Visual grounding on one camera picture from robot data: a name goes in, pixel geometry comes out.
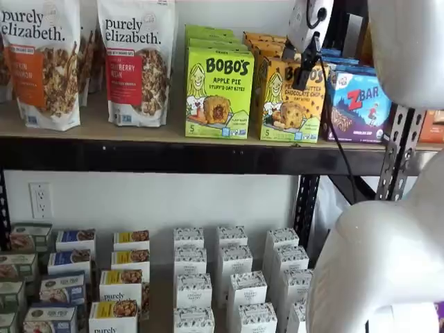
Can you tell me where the orange Bobo's peanut butter box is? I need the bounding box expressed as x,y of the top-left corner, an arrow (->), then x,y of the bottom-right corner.
256,55 -> 329,144
242,31 -> 288,46
246,40 -> 289,62

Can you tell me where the orange label granola bag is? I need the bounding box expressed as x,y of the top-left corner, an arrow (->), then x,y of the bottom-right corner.
0,0 -> 83,133

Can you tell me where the white plastic sheet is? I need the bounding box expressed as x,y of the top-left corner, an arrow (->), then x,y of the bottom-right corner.
316,175 -> 359,244

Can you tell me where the yellow label granola box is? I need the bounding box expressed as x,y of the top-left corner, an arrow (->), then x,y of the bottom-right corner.
112,229 -> 151,252
88,299 -> 139,333
110,248 -> 151,278
99,268 -> 144,306

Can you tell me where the green label oatmeal box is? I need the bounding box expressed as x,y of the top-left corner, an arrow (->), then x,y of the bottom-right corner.
0,253 -> 39,282
0,280 -> 27,313
0,309 -> 20,333
9,223 -> 53,259

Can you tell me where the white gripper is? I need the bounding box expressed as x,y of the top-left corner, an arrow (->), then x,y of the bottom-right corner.
281,0 -> 334,89

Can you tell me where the large orange snack box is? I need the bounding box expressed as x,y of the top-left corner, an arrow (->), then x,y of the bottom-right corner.
418,110 -> 444,144

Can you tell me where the blue label oatmeal box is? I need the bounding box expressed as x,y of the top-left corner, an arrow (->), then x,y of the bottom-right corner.
38,271 -> 87,307
23,302 -> 79,333
46,248 -> 92,277
55,228 -> 96,257

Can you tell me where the white patterned pantry box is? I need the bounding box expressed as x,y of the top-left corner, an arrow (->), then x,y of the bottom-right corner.
173,306 -> 216,333
226,271 -> 268,308
219,245 -> 254,302
173,246 -> 208,278
281,268 -> 315,306
264,228 -> 300,275
286,299 -> 309,333
173,227 -> 205,250
273,245 -> 310,299
238,302 -> 278,333
216,225 -> 249,249
176,273 -> 213,310

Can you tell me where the black cable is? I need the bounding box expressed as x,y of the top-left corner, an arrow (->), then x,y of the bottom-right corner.
305,0 -> 360,209

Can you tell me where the red label granola bag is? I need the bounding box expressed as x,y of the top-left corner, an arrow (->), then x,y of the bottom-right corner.
96,0 -> 178,128

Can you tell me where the white wall outlet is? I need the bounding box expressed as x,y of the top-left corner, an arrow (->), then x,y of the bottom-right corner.
28,182 -> 53,220

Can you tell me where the blue purple Zbar box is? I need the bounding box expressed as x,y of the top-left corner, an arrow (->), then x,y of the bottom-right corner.
321,48 -> 360,65
320,69 -> 393,144
321,57 -> 377,76

